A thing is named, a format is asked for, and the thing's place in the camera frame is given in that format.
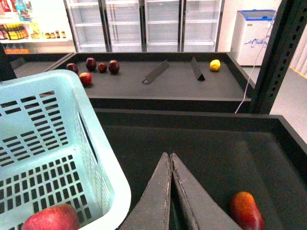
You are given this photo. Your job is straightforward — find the dark green shelf upright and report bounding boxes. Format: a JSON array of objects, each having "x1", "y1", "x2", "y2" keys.
[{"x1": 249, "y1": 0, "x2": 307, "y2": 115}]

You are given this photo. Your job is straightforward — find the small dark red apple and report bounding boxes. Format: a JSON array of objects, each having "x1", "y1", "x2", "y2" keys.
[{"x1": 98, "y1": 62, "x2": 107, "y2": 73}]

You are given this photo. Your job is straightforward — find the yellow lemon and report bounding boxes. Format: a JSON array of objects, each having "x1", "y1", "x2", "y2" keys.
[{"x1": 210, "y1": 59, "x2": 221, "y2": 72}]

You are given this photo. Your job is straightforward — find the grey triangular shelf divider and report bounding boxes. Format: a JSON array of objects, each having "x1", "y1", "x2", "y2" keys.
[{"x1": 142, "y1": 59, "x2": 169, "y2": 84}]

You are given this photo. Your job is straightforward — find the glass door refrigerator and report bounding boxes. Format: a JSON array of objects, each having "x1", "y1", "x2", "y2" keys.
[{"x1": 64, "y1": 0, "x2": 224, "y2": 53}]

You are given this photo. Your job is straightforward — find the white chest freezer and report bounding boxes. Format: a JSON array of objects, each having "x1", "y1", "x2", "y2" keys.
[{"x1": 230, "y1": 10, "x2": 275, "y2": 66}]

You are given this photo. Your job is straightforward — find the dark red apple right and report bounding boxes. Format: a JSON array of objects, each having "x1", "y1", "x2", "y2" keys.
[{"x1": 108, "y1": 60, "x2": 120, "y2": 74}]

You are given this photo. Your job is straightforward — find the red apple on shelf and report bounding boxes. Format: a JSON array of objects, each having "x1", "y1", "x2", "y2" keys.
[{"x1": 79, "y1": 72, "x2": 92, "y2": 86}]

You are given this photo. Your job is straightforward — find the dark red apple back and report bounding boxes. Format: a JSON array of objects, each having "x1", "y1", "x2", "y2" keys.
[{"x1": 86, "y1": 57, "x2": 97, "y2": 71}]

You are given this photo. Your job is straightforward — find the white grocery shelf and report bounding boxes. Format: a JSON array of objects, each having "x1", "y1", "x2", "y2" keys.
[{"x1": 0, "y1": 0, "x2": 75, "y2": 54}]

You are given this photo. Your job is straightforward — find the white cable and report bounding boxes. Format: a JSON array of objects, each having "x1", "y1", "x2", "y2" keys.
[{"x1": 234, "y1": 9, "x2": 279, "y2": 114}]

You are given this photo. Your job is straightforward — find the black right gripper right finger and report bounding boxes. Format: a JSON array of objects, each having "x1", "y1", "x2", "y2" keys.
[{"x1": 170, "y1": 153, "x2": 241, "y2": 230}]

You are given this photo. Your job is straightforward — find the light blue plastic basket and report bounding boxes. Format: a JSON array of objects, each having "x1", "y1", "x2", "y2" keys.
[{"x1": 0, "y1": 70, "x2": 131, "y2": 230}]

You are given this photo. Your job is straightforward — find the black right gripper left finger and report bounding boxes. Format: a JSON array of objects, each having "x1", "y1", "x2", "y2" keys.
[{"x1": 120, "y1": 152, "x2": 172, "y2": 230}]

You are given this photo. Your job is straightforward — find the red orange mango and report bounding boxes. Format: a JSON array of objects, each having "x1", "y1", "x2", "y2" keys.
[{"x1": 230, "y1": 191, "x2": 264, "y2": 230}]

